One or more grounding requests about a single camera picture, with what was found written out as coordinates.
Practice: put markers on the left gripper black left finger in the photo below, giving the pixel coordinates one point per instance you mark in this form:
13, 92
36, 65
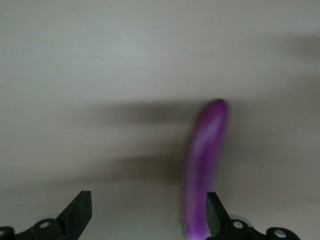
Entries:
75, 220

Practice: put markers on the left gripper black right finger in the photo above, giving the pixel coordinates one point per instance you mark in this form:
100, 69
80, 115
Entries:
220, 225

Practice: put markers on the brown table cover sheet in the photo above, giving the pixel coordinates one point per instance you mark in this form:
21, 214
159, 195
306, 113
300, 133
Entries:
100, 62

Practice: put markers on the purple eggplant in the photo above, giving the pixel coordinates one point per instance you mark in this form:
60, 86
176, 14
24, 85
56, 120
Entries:
205, 150

